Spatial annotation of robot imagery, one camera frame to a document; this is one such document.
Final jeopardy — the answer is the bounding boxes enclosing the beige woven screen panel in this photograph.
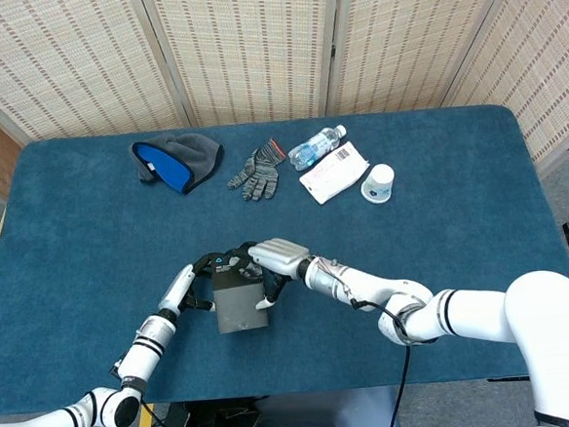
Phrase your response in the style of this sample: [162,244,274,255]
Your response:
[0,0,185,145]
[435,0,569,183]
[318,0,535,119]
[136,0,352,132]

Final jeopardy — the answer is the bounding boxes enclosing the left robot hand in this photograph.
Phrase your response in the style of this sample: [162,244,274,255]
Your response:
[154,249,234,322]

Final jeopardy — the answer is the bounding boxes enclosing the white floral paper cup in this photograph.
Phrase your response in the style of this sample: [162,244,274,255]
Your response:
[358,162,397,205]

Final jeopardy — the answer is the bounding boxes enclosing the grey blue beanie hat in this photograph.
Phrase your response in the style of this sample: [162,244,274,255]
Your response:
[130,129,228,200]

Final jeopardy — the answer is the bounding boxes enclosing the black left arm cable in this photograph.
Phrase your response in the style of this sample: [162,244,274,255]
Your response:
[112,357,183,427]

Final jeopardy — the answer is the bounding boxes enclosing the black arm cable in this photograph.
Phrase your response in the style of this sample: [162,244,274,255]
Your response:
[112,357,183,427]
[348,291,421,427]

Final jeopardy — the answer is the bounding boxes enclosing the coloured right wrist wires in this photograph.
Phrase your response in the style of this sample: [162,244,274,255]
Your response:
[314,252,355,305]

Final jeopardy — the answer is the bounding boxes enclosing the grey knit work glove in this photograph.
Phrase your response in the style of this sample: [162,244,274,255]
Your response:
[224,136,290,204]

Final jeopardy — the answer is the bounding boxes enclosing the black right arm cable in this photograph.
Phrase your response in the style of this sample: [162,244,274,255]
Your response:
[348,291,421,427]

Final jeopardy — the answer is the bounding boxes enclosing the black paper box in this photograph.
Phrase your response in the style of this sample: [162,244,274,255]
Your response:
[208,250,271,335]

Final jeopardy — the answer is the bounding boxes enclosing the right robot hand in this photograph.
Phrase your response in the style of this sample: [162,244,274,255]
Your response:
[223,235,317,312]

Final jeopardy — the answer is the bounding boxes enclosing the blue grey padded seat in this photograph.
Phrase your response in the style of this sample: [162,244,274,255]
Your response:
[238,385,403,427]

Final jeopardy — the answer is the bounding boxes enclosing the white tissue packet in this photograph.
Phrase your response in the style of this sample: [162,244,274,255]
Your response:
[295,139,374,208]

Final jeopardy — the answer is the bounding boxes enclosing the clear plastic water bottle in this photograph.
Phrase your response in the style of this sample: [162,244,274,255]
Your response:
[285,123,351,173]

